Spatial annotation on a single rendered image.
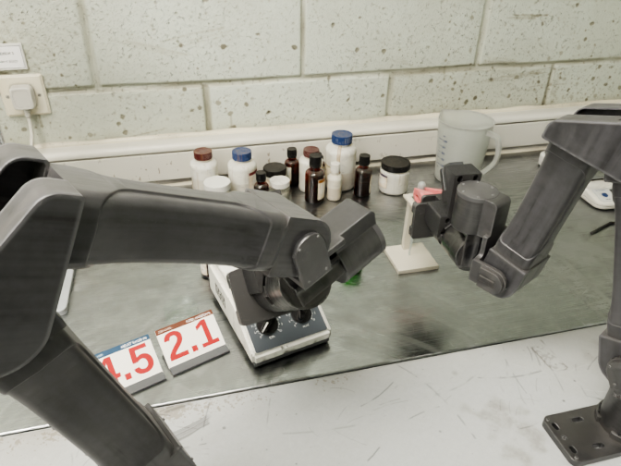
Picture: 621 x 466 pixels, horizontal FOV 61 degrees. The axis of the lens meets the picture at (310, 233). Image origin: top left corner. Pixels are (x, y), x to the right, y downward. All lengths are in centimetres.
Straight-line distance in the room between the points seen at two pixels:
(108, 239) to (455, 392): 57
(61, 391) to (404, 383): 50
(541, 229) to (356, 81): 72
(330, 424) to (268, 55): 82
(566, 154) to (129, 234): 48
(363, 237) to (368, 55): 81
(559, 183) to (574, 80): 96
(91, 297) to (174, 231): 60
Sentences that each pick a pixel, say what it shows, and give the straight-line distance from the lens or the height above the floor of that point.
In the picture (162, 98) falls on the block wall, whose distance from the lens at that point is 125.
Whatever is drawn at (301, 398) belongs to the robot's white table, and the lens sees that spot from 77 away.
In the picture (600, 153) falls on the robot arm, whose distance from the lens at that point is 64.
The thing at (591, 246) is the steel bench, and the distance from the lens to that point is 120.
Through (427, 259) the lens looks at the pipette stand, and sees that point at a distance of 103.
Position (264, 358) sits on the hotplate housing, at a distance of 79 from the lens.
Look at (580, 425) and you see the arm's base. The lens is 82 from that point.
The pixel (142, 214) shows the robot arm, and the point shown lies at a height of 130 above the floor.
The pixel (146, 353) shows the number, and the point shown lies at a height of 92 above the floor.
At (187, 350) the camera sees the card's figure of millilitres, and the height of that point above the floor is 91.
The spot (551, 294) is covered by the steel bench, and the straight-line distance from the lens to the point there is 103.
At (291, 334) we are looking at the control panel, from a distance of 80.
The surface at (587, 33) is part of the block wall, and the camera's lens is 161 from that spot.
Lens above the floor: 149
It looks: 33 degrees down
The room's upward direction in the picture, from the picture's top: 1 degrees clockwise
